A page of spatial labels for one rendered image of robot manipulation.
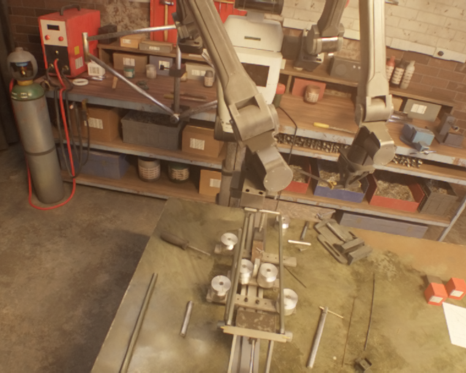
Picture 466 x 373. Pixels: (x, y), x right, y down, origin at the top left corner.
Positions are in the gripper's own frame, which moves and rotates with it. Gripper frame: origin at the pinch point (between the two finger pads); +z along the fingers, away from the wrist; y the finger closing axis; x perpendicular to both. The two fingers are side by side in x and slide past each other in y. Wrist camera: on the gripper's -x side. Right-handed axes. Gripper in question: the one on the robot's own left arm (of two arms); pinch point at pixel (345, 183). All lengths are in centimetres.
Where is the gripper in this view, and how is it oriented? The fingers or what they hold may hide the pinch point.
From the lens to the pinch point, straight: 100.3
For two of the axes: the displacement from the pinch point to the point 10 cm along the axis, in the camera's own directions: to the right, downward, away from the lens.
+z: -1.3, 7.5, 6.5
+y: -2.6, -6.6, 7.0
